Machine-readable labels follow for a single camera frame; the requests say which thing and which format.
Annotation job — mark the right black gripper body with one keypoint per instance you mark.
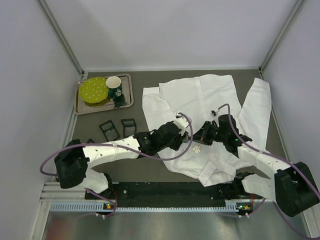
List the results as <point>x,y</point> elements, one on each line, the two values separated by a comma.
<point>200,136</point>

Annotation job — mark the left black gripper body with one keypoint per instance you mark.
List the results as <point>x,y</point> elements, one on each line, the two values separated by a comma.
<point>181,137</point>

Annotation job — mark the white shirt garment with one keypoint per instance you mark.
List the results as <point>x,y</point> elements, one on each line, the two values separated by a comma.
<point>196,97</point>

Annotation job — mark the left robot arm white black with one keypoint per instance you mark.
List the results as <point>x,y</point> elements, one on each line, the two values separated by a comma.
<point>75,164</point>

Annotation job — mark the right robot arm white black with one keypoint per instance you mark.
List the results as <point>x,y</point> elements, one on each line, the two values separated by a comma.
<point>290,186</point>

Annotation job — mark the sparkly snowflake brooch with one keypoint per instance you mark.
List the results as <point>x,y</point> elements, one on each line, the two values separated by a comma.
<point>196,149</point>

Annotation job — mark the silver metal tray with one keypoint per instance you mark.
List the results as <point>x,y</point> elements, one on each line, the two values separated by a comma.
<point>124,101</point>

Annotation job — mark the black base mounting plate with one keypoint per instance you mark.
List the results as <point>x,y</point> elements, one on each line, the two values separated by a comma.
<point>173,194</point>

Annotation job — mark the white cup dark base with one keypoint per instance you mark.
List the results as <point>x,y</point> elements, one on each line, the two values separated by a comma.
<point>114,85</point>

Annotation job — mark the green polka dot plate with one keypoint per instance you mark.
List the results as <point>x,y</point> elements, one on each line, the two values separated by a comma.
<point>93,90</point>

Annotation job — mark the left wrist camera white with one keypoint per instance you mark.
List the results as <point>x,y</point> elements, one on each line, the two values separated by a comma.
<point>182,121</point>

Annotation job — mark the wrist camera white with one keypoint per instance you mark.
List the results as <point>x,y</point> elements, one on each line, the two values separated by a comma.
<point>182,121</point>
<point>215,113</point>

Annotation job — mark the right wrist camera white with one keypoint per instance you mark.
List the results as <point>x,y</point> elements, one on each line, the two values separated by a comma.
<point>215,113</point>

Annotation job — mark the black square frame right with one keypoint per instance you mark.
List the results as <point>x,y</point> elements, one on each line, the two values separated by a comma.
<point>129,127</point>

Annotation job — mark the black square frame left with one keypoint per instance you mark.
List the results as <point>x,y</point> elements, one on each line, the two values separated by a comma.
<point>109,131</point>

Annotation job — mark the grey slotted cable duct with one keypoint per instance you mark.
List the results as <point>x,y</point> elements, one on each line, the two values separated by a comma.
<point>101,207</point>

